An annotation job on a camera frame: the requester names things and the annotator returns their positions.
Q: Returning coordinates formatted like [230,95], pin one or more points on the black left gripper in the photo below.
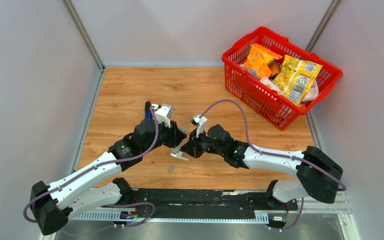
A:
[175,136]

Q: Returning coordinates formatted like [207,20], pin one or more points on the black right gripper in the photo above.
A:
[191,148]

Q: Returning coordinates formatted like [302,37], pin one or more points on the grey white stapler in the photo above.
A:
[179,147]

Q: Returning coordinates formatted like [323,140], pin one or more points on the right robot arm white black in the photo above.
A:
[314,173]

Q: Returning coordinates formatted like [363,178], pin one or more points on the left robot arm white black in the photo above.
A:
[52,205]

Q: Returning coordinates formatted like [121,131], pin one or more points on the red plastic shopping basket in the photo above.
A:
[277,109]

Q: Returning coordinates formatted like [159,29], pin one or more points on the white bread package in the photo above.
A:
[270,87]

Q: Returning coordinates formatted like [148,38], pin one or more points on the orange carton box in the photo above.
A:
[258,61]

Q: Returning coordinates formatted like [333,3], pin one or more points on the yellow crisps bag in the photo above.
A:
[303,85]

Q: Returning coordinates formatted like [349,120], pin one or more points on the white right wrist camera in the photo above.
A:
[200,123]

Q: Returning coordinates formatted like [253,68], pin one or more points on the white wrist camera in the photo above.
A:
[200,123]
[163,113]

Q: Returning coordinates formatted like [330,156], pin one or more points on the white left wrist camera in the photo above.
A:
[163,113]

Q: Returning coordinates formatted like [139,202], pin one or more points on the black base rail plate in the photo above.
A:
[203,204]

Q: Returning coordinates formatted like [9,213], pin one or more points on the aluminium slotted rail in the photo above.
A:
[107,195]

